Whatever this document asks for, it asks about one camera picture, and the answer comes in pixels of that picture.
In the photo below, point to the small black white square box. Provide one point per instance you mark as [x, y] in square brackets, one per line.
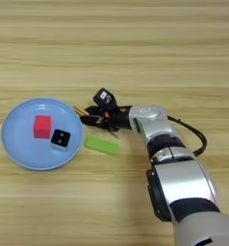
[60, 138]

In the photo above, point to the green rectangular block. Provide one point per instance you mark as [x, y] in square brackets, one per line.
[102, 145]

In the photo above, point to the black box with white label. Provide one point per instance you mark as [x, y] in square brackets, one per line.
[104, 97]

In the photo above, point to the round blue plate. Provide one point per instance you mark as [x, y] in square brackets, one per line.
[20, 150]

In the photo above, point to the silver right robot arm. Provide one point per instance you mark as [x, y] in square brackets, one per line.
[183, 182]

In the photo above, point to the red cube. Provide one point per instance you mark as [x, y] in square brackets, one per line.
[42, 126]

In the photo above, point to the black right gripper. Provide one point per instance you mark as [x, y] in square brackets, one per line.
[119, 119]

